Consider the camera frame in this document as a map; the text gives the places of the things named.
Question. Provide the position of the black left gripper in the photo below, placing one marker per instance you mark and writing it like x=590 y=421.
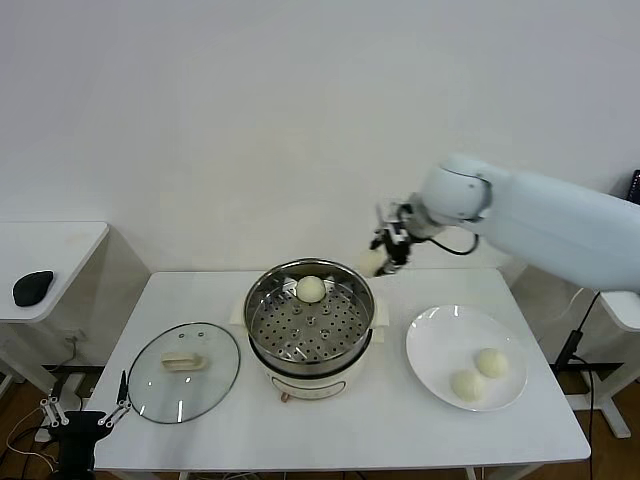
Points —
x=77 y=430

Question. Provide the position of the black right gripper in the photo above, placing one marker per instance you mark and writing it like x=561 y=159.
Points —
x=397 y=222

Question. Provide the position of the white steamed baozi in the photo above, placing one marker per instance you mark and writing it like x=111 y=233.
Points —
x=311 y=289
x=468 y=385
x=371 y=262
x=492 y=362

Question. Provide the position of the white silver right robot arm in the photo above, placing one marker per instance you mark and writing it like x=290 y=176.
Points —
x=550 y=225

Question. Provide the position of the stainless steel steamer basket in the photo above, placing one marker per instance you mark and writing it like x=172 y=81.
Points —
x=280 y=325

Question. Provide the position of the white round plate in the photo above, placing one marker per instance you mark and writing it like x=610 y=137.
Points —
x=440 y=330

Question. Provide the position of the black computer mouse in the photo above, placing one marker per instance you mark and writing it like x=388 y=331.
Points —
x=32 y=288

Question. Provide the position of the white side desk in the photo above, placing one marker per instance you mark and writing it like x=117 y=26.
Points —
x=50 y=260
x=617 y=400

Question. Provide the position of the cream electric cooking pot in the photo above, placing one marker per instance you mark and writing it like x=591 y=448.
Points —
x=310 y=387

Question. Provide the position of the black laptop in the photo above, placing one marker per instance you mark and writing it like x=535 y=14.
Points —
x=635 y=187

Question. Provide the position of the white wall socket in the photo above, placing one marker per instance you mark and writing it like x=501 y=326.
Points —
x=75 y=337

